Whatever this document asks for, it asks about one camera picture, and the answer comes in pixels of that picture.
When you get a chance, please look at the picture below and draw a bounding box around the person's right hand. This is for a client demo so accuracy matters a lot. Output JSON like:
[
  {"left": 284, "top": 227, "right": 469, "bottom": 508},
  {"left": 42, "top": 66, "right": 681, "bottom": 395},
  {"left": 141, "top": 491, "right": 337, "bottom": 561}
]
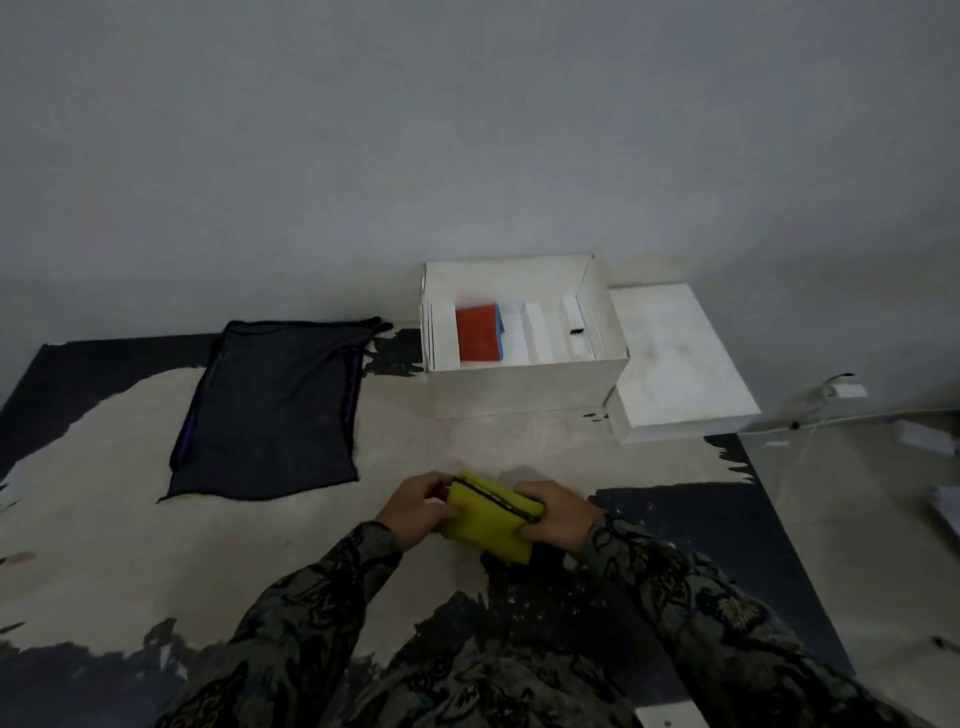
[{"left": 513, "top": 479, "right": 605, "bottom": 556}]

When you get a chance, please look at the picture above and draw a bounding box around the person's left hand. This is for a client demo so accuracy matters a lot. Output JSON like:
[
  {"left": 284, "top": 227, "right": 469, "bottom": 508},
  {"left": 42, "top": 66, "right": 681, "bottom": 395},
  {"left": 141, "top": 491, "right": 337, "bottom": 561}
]
[{"left": 374, "top": 470, "right": 463, "bottom": 553}]

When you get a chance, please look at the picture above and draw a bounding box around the white box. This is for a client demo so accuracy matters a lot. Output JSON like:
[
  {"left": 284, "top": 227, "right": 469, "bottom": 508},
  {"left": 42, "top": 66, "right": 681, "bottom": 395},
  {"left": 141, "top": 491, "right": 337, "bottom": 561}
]
[{"left": 419, "top": 253, "right": 630, "bottom": 420}]

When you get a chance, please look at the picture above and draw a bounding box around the red cloth with blue trim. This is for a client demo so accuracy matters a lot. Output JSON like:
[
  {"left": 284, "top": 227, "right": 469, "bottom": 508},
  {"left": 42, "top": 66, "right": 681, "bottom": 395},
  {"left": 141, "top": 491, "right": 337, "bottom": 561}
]
[{"left": 455, "top": 302, "right": 505, "bottom": 363}]

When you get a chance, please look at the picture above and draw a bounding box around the person's right forearm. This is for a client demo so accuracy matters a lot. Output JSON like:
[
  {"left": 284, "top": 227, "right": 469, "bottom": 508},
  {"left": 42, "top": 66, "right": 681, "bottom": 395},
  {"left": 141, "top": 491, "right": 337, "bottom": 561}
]
[{"left": 573, "top": 513, "right": 931, "bottom": 728}]

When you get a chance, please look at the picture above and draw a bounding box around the person's left forearm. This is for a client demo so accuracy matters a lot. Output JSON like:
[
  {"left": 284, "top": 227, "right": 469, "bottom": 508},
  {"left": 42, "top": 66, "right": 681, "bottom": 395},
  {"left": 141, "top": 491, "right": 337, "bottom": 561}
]
[{"left": 153, "top": 521, "right": 403, "bottom": 728}]

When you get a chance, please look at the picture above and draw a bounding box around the person's patterned shirt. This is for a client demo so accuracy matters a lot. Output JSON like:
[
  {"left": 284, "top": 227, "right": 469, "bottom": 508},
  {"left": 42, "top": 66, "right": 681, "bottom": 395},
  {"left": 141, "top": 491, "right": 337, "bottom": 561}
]
[{"left": 329, "top": 637, "right": 646, "bottom": 728}]

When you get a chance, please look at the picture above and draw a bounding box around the white box lid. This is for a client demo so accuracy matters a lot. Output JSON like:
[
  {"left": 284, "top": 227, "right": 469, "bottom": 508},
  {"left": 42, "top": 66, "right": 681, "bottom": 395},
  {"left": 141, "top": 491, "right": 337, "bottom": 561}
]
[{"left": 603, "top": 282, "right": 763, "bottom": 445}]

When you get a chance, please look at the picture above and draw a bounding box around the white power adapter with cable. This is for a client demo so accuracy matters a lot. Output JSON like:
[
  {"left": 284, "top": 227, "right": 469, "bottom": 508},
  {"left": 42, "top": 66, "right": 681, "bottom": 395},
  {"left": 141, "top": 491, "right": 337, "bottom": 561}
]
[{"left": 821, "top": 372, "right": 869, "bottom": 403}]

